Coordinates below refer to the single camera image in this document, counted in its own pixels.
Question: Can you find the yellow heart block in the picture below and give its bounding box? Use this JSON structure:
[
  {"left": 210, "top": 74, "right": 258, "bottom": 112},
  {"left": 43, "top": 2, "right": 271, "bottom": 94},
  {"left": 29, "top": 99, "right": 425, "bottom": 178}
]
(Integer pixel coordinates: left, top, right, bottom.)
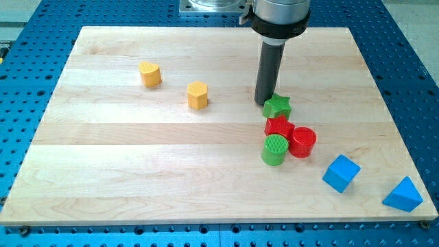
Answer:
[{"left": 139, "top": 61, "right": 162, "bottom": 88}]

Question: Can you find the yellow hexagon block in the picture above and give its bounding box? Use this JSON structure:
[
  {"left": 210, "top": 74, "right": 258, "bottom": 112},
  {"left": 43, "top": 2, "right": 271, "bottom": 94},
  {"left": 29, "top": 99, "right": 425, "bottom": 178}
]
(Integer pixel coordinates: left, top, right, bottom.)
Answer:
[{"left": 187, "top": 81, "right": 208, "bottom": 110}]

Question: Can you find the red cylinder block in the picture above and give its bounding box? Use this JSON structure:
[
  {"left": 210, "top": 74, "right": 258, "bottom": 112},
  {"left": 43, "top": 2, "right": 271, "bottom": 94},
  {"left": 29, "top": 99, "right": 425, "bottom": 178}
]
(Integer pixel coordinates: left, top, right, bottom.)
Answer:
[{"left": 289, "top": 127, "right": 317, "bottom": 158}]

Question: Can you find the red star block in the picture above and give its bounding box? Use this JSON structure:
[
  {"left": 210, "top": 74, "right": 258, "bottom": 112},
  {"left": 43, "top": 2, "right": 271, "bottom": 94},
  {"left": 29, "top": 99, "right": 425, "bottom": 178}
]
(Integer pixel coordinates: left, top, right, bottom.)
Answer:
[{"left": 264, "top": 115, "right": 296, "bottom": 140}]

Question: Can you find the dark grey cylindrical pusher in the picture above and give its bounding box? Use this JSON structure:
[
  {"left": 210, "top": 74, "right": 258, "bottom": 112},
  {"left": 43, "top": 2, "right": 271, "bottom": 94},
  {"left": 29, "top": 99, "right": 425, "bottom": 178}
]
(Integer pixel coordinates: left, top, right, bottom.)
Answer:
[{"left": 254, "top": 42, "right": 285, "bottom": 106}]

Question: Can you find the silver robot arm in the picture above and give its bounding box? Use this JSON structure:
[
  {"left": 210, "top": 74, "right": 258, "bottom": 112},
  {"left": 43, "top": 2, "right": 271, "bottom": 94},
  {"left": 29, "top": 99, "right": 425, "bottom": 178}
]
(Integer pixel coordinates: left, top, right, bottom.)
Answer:
[{"left": 239, "top": 0, "right": 311, "bottom": 105}]

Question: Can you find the green star block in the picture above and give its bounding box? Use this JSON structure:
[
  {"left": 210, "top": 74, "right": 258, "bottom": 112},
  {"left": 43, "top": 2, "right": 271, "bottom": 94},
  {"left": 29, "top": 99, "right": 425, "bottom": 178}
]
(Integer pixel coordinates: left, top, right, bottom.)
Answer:
[{"left": 263, "top": 93, "right": 292, "bottom": 119}]

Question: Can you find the black wrist collar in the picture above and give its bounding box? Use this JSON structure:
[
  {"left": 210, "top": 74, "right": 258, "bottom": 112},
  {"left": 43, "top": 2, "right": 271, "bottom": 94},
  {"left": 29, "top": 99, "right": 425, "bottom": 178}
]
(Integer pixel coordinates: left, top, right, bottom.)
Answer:
[{"left": 250, "top": 6, "right": 311, "bottom": 42}]

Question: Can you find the green cylinder block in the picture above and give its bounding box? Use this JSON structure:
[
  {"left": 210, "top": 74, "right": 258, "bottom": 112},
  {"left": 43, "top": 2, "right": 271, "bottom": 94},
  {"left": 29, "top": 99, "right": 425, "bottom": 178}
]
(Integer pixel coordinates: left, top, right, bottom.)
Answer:
[{"left": 261, "top": 134, "right": 289, "bottom": 166}]

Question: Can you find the blue triangular prism block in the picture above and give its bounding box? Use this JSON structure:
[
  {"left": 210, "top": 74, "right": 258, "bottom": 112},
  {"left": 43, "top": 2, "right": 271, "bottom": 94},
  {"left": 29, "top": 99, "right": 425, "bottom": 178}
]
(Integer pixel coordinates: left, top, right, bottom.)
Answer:
[{"left": 382, "top": 176, "right": 423, "bottom": 213}]

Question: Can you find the blue cube block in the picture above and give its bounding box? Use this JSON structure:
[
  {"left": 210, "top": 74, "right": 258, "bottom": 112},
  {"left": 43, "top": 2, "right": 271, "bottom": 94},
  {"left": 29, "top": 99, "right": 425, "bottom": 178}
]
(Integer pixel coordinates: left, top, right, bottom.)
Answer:
[{"left": 322, "top": 154, "right": 361, "bottom": 193}]

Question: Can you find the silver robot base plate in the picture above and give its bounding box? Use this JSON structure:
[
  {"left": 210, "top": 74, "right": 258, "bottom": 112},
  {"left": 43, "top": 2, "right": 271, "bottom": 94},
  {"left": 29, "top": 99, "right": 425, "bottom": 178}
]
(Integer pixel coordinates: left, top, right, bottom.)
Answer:
[{"left": 179, "top": 0, "right": 246, "bottom": 15}]

